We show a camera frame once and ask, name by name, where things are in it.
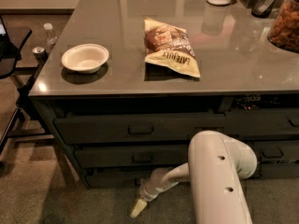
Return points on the clear plastic water bottle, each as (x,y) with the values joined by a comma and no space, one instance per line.
(51,36)

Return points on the dark drawer cabinet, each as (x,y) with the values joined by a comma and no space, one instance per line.
(240,69)

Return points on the drawer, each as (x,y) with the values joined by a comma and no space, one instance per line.
(117,178)
(277,152)
(135,127)
(277,171)
(262,122)
(96,157)

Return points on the white paper bowl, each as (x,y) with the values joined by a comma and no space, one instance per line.
(85,58)

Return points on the glass jar of snacks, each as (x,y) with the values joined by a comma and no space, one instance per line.
(284,32)

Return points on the yellow brown chip bag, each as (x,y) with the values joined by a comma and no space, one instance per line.
(169,46)

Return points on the black container with scoop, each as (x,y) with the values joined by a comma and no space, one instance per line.
(262,8)

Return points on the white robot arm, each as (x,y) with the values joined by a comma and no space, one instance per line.
(216,165)

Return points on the silver soda can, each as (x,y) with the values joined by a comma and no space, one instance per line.
(40,54)

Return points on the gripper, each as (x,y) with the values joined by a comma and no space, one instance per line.
(147,191)

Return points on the black side chair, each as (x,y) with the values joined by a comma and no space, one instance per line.
(24,79)

